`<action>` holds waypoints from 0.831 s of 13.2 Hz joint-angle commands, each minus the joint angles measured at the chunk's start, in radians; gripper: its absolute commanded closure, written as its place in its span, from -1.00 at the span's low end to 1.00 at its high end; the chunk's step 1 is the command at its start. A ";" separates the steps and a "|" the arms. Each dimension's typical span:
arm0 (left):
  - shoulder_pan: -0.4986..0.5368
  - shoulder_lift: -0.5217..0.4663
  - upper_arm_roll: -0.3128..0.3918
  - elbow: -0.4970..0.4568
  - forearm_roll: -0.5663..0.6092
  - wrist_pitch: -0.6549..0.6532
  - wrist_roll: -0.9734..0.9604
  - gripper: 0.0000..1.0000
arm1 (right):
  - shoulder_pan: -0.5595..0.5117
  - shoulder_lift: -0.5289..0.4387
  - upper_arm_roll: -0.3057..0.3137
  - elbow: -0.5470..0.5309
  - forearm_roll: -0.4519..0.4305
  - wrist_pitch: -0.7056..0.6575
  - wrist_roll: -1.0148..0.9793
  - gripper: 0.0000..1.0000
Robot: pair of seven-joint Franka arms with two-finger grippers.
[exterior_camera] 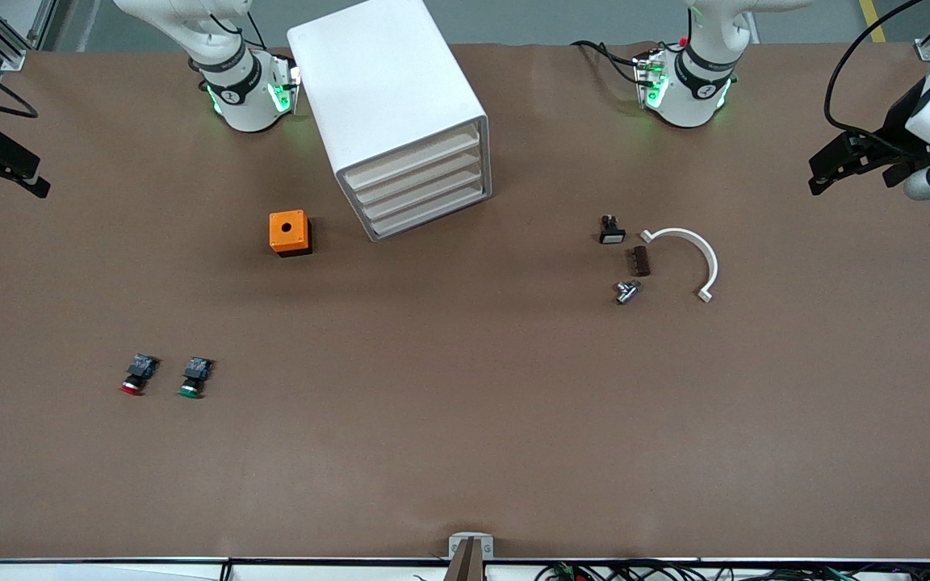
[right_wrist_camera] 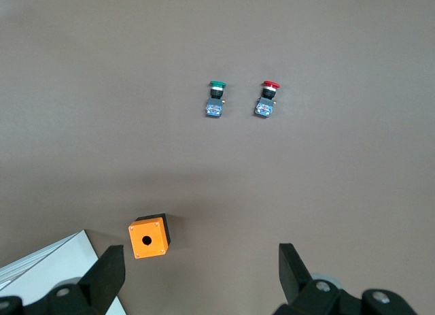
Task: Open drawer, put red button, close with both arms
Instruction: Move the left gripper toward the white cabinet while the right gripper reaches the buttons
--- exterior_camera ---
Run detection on red mushroom push button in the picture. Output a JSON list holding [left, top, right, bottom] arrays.
[[118, 353, 161, 398]]

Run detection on white highest cabinet drawer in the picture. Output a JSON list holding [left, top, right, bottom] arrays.
[[339, 125, 484, 191]]

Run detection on green mushroom push button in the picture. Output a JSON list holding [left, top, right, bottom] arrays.
[[177, 357, 213, 400]]

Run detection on white curved plastic clamp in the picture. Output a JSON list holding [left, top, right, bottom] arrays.
[[640, 228, 719, 303]]

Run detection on black arm base cable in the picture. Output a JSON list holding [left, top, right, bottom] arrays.
[[572, 39, 645, 86]]

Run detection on orange button enclosure box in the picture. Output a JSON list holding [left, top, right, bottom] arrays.
[[269, 210, 312, 257]]

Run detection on white table edge rail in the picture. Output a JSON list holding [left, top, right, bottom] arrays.
[[0, 557, 930, 581]]

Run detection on black cable bundle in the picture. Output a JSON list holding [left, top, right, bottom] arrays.
[[534, 559, 930, 581]]

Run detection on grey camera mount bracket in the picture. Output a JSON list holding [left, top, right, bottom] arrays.
[[447, 533, 495, 581]]

